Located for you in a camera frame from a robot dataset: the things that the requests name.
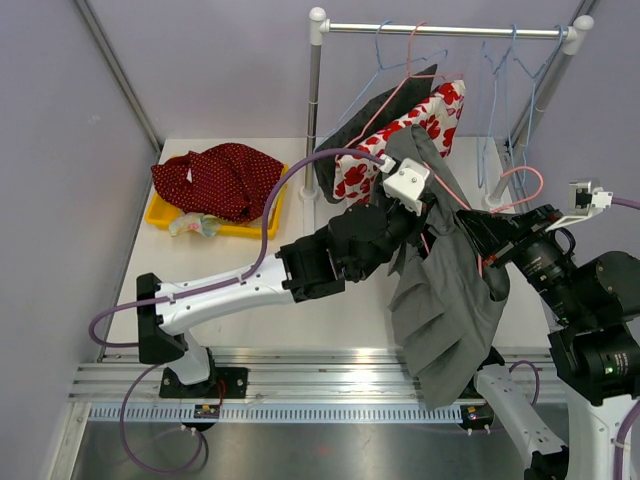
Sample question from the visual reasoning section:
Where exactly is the dark grey dotted skirt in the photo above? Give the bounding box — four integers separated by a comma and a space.
313, 78, 434, 204

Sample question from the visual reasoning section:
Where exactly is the white red floral skirt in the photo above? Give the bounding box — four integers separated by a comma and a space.
331, 79, 466, 203

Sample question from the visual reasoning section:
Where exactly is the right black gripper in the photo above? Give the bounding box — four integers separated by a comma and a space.
458, 203, 589, 324

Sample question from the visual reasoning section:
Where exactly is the plain grey skirt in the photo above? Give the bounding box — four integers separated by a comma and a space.
387, 126, 510, 409

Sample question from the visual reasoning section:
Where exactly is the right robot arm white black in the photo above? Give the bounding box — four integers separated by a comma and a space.
453, 205, 639, 479

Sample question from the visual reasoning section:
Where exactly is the silver white clothes rack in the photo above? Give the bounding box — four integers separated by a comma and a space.
296, 6, 595, 209

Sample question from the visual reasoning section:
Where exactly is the blue hanger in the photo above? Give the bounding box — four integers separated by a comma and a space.
476, 24, 517, 189
314, 20, 406, 151
506, 24, 569, 168

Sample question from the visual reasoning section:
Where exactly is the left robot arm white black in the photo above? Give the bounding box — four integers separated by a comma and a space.
136, 194, 436, 400

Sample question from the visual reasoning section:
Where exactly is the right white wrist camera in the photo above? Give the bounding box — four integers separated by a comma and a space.
546, 178, 613, 232

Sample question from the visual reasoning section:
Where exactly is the red white polka-dot skirt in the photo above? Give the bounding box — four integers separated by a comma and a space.
151, 143, 284, 224

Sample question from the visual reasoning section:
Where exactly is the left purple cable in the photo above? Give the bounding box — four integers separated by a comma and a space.
88, 148, 389, 472

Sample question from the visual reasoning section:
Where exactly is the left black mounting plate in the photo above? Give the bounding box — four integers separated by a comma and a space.
159, 367, 249, 400

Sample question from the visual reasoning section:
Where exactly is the pink hanger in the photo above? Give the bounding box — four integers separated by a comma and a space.
419, 159, 545, 279
347, 21, 464, 147

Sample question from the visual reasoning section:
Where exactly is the white slotted cable duct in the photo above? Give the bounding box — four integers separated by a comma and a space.
89, 403, 462, 424

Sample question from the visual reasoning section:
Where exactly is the aluminium rail base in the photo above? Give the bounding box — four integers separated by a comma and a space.
68, 347, 423, 404

